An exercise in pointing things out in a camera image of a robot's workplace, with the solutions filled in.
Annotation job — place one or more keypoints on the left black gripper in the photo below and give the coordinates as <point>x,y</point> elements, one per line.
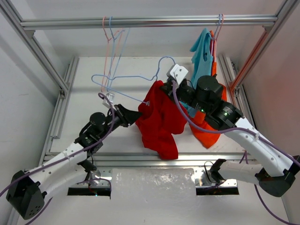
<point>122,115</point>

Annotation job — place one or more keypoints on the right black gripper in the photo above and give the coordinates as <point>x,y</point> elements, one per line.
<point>168,88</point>

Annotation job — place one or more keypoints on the red t shirt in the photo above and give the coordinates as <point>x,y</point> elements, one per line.
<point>160,120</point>

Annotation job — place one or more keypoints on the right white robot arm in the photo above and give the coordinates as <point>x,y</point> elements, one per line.
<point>275,171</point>

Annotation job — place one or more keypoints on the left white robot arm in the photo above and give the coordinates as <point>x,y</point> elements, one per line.
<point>28,191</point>

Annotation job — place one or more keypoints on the light blue t shirt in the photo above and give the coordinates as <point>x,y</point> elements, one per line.
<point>202,58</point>

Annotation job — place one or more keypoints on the orange t shirt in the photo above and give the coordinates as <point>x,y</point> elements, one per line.
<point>206,139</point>

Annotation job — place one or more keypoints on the pink hanger holding shirt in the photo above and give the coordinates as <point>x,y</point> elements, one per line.
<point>218,35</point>

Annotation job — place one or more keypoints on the blue hanger holding shirt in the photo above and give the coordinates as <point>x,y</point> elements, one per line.
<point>216,33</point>

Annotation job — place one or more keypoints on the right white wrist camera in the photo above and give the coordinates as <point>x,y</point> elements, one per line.
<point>177,73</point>

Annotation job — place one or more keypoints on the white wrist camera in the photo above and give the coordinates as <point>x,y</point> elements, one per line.
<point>108,100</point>
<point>177,73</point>

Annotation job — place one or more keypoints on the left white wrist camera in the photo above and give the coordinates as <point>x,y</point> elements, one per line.
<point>108,100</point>

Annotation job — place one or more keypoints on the aluminium front rail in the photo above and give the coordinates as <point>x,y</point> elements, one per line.
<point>150,160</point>

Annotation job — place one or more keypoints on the aluminium rail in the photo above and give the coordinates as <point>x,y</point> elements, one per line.
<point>150,160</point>
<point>145,22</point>

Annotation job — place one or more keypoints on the pink wire hanger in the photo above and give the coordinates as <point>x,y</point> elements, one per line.
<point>106,56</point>

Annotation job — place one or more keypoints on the orange diagonal frame bar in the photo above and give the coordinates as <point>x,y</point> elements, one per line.
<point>242,73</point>

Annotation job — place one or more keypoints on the aluminium top rail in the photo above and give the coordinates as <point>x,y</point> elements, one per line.
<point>145,22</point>

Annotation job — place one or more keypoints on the aluminium right frame post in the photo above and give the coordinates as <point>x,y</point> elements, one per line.
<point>284,11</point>

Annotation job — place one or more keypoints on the aluminium frame post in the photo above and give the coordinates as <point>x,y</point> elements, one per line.
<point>284,11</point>
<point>10,13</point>

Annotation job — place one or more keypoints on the aluminium left frame post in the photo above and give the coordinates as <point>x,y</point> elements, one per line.
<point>10,13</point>

